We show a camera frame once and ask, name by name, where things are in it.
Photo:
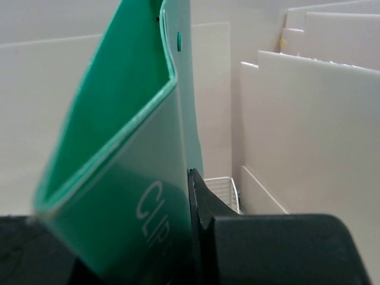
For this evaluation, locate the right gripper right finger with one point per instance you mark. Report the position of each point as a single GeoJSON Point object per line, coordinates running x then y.
{"type": "Point", "coordinates": [230, 248]}

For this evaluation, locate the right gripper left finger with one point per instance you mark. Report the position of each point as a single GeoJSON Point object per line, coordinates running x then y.
{"type": "Point", "coordinates": [31, 255]}

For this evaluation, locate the green clip folder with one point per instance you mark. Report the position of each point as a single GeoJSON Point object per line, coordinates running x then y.
{"type": "Point", "coordinates": [115, 189]}

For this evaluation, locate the white wire desk organizer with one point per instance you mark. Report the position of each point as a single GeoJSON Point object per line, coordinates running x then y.
{"type": "Point", "coordinates": [224, 188]}

